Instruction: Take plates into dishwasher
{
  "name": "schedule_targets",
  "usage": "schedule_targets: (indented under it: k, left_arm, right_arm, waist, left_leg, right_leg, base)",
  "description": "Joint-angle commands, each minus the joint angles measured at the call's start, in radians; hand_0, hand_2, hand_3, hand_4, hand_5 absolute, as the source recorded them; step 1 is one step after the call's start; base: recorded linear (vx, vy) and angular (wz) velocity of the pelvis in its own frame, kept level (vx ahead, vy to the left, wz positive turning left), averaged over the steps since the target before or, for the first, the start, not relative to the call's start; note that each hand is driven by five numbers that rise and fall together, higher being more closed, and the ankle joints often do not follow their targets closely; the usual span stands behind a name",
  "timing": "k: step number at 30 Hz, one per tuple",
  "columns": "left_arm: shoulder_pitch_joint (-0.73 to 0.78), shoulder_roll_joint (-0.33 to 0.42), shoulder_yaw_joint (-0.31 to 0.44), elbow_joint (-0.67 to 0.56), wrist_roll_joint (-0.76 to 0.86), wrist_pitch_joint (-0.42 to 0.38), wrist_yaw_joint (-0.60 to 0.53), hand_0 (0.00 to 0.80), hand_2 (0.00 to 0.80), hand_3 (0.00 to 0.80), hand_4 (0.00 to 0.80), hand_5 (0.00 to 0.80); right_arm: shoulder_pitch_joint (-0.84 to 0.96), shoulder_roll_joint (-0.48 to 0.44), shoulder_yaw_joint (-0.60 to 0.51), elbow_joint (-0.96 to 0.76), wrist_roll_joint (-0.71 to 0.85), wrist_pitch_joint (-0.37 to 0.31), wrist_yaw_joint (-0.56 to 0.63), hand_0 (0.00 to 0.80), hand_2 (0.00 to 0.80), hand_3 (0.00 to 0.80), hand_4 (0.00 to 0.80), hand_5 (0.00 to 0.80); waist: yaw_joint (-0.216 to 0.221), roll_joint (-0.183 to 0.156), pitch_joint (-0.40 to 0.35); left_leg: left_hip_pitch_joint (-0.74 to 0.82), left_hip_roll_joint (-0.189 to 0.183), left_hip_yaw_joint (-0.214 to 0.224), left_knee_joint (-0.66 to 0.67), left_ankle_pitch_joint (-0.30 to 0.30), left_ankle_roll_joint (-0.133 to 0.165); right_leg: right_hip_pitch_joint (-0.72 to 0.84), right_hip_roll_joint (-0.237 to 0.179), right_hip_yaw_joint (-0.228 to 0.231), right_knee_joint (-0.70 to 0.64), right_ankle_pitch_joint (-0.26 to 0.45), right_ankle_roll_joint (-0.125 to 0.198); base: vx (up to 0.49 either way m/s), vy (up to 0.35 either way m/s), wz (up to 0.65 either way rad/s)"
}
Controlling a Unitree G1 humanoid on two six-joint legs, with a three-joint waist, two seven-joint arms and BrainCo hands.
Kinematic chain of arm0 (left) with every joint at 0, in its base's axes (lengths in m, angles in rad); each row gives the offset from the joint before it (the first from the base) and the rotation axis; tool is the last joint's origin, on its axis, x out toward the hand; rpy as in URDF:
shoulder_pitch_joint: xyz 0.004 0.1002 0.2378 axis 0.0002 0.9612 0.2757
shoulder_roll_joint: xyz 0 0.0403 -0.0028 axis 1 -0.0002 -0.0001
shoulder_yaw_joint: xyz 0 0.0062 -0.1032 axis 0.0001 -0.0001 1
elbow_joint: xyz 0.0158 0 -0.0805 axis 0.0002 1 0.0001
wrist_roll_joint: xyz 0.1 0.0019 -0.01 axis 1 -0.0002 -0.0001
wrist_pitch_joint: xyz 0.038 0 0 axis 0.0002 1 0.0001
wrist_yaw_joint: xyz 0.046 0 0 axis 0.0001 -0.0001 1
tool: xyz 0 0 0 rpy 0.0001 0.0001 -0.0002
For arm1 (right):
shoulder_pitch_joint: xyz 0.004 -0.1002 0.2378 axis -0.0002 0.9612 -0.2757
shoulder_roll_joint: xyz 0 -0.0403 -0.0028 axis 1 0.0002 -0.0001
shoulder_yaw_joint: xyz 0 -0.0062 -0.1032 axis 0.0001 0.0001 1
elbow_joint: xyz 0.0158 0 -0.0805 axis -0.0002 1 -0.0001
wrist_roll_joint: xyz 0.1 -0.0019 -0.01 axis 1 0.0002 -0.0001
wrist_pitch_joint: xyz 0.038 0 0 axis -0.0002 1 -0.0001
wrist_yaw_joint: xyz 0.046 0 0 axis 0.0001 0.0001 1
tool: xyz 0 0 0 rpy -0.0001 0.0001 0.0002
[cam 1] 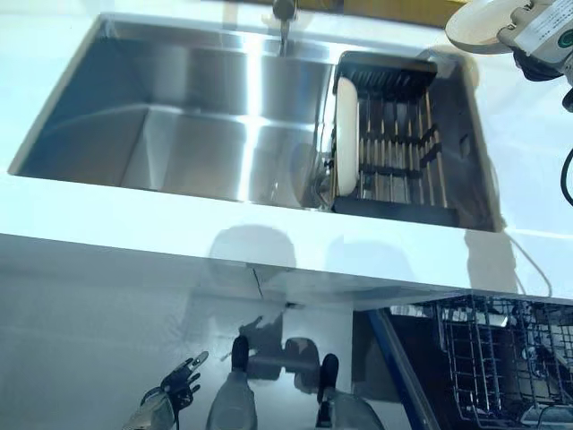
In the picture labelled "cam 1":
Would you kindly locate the black dish drying rack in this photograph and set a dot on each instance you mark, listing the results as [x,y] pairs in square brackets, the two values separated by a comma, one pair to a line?
[394,170]

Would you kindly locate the silver robot left leg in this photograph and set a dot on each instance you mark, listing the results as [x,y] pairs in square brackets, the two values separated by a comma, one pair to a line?
[233,403]

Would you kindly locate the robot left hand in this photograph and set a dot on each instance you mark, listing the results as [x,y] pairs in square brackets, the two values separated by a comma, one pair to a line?
[185,385]

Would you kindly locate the black robot right foot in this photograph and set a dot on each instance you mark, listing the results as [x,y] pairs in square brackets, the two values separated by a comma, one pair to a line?
[329,372]

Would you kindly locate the built-in dishwasher with open door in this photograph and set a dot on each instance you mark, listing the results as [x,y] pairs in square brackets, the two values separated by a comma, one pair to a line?
[403,358]

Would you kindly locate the cream round plate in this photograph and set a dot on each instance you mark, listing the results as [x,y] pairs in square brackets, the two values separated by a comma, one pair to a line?
[474,27]
[347,134]

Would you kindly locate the black robot left foot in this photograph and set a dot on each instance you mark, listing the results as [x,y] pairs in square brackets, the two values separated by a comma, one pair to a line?
[240,354]

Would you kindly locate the chrome pull-down faucet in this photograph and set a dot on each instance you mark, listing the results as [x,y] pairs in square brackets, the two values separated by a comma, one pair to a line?
[284,18]

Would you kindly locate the silver robot right leg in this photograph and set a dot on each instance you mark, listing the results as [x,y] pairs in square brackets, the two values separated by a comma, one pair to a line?
[349,412]

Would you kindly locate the stainless steel kitchen sink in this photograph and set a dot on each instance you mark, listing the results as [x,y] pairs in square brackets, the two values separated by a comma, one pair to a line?
[179,112]

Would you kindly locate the black robot foot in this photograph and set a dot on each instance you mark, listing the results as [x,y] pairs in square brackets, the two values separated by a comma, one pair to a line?
[329,372]
[240,354]

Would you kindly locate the silver robot leg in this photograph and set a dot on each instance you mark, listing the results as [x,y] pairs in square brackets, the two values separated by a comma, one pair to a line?
[349,412]
[233,403]

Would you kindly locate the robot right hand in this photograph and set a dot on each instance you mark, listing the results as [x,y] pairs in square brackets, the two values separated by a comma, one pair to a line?
[541,31]

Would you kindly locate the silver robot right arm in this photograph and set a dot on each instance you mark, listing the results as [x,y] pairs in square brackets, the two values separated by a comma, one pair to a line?
[570,76]

